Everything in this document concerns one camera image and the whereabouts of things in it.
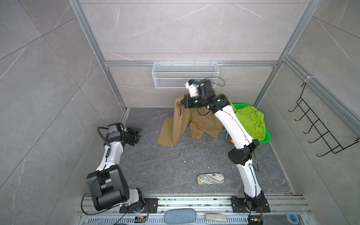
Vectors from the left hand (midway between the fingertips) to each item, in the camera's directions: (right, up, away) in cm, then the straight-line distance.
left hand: (141, 127), depth 86 cm
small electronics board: (+4, -47, -15) cm, 49 cm away
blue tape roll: (+82, -46, -15) cm, 95 cm away
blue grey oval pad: (+24, -44, -17) cm, 52 cm away
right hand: (+24, +15, -7) cm, 29 cm away
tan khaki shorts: (+40, +4, +21) cm, 45 cm away
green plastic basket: (+82, -8, +5) cm, 83 cm away
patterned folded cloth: (+41, -29, -6) cm, 51 cm away
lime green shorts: (+78, +4, +15) cm, 79 cm away
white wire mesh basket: (+14, +37, +15) cm, 43 cm away
